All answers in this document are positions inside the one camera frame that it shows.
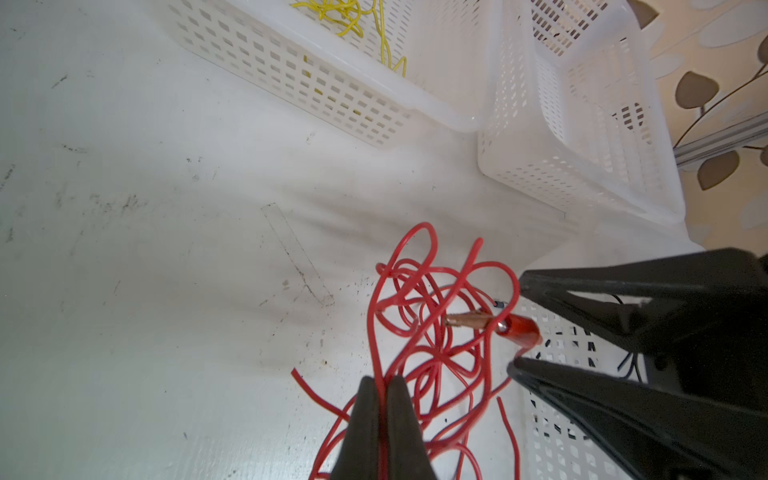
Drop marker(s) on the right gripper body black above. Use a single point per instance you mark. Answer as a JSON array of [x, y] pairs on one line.
[[730, 369]]

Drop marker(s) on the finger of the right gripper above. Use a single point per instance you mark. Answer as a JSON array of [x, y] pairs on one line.
[[652, 433], [618, 300]]

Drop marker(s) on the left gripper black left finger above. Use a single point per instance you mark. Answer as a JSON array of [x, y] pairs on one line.
[[359, 457]]

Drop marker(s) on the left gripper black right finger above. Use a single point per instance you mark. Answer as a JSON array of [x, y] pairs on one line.
[[407, 456]]

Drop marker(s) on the red alligator clip lead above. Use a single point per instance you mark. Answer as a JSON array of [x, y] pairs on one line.
[[520, 330]]

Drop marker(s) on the back middle white basket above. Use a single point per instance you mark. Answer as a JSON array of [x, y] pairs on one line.
[[577, 121]]

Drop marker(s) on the back left white basket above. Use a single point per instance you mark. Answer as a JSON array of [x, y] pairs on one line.
[[384, 72]]

